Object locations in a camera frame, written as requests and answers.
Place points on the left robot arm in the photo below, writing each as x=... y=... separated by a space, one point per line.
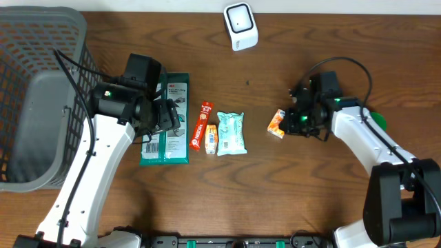
x=117 y=114

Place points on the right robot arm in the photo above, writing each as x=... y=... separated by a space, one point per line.
x=403 y=197

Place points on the green lid white jar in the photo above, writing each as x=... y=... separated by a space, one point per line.
x=380 y=120

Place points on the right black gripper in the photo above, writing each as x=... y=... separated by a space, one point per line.
x=289 y=125

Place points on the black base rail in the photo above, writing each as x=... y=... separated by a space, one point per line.
x=301 y=240

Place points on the grey plastic shopping basket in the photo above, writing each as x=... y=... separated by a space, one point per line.
x=45 y=67

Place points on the red Nescafe stick sachet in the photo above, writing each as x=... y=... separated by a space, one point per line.
x=199 y=130

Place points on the light blue tissue pack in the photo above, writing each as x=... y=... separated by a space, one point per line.
x=230 y=134

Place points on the white barcode scanner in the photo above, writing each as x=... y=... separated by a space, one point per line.
x=240 y=26

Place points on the green 3M package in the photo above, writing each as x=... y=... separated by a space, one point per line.
x=171 y=147

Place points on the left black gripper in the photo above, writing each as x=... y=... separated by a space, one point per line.
x=168 y=116

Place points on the orange tissue pack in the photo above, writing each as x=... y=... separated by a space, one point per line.
x=273 y=127
x=211 y=139

